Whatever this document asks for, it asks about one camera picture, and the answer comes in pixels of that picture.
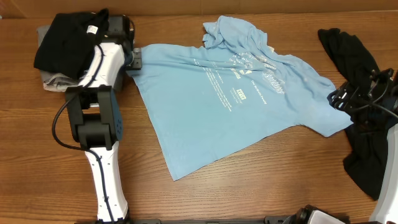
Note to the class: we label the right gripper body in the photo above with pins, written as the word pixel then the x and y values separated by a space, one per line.
pixel 357 101

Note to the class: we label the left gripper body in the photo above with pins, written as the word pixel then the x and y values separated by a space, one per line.
pixel 136 63

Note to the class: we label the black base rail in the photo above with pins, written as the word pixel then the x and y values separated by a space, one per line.
pixel 266 220

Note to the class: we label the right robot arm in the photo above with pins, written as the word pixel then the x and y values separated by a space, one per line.
pixel 386 208

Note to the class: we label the light blue t-shirt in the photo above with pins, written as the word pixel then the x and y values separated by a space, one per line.
pixel 208 102

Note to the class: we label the folded grey garment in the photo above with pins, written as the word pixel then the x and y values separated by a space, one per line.
pixel 53 82

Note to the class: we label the folded black garment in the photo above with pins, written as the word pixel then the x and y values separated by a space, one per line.
pixel 68 46

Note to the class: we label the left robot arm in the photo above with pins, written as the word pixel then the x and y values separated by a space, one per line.
pixel 95 118

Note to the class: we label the black garment on right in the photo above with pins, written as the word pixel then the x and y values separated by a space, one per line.
pixel 366 135

